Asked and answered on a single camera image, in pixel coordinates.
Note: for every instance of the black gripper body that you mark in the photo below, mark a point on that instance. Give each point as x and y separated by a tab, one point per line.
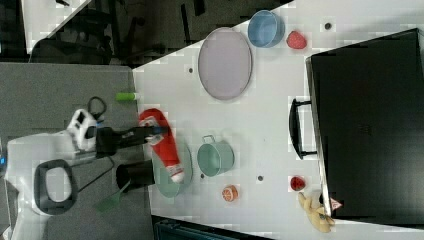
109	141

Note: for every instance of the red ketchup bottle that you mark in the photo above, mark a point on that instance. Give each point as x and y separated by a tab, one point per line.
164	147

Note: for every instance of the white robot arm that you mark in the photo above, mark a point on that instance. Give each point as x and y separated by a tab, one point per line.
40	166

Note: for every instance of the black pot with spatula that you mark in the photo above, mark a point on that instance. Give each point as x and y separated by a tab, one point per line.
135	175

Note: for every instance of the green pepper toy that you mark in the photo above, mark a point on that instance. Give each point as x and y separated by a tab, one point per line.
125	96

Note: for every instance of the green spatula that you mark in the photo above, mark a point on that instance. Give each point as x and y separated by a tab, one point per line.
111	201

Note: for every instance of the orange slice toy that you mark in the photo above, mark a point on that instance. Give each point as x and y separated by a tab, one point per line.
230	193

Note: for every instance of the grey round plate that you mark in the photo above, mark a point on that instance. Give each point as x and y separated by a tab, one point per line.
225	64

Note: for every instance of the blue bowl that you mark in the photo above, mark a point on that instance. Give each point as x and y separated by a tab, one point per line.
265	29

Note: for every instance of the small red tomato toy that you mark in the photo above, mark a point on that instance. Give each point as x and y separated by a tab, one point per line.
297	183

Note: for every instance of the red strawberry toy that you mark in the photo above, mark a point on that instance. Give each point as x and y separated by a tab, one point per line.
296	40

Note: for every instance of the peeled banana toy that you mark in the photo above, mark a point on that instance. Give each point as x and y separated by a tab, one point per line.
317	217

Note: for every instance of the black toaster oven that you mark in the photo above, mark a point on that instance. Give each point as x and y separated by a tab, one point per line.
367	109

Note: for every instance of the green cup with handle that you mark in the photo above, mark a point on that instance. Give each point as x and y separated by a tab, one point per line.
215	157

